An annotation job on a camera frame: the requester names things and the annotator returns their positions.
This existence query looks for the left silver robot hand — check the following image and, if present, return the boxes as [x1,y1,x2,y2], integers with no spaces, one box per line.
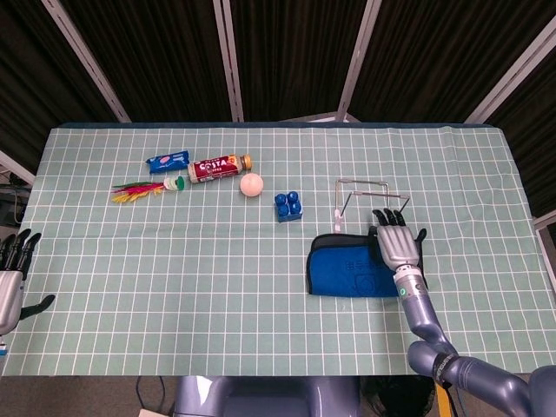
[0,229,56,335]

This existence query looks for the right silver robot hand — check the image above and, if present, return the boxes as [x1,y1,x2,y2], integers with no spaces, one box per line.
[371,208,428,273]

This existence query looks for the blue and grey cloth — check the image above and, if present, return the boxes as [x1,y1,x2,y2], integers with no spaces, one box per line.
[306,233,429,300]

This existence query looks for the blue toy building block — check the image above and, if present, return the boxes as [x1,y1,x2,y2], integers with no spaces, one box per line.
[273,189,304,224]

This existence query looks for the pale pink ball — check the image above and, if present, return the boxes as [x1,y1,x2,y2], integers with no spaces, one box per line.
[239,172,264,197]

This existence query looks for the green checkered tablecloth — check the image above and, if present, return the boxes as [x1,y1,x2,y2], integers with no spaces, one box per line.
[0,121,549,377]

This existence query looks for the dark pleated screen panel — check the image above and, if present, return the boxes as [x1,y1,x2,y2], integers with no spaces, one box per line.
[60,0,235,123]
[484,38,556,218]
[351,0,556,125]
[229,0,370,122]
[0,0,121,175]

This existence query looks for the Costa coffee bottle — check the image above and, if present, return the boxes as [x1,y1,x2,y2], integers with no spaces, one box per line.
[187,154,254,184]

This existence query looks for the grey-blue robot torso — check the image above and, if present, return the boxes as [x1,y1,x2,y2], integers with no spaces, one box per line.
[173,375,361,417]

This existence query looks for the colourful feather shuttlecock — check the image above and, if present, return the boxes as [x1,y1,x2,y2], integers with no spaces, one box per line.
[110,175,186,204]

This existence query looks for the blue snack packet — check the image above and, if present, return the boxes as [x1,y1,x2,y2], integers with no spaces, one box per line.
[145,149,192,175]

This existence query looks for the metal wire drying rack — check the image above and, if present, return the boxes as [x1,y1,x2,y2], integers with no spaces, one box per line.
[334,177,412,231]

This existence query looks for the white screen frame post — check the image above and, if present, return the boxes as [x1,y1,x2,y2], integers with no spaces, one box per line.
[462,19,556,125]
[0,149,36,186]
[211,0,245,122]
[41,0,132,123]
[334,0,383,123]
[533,215,556,283]

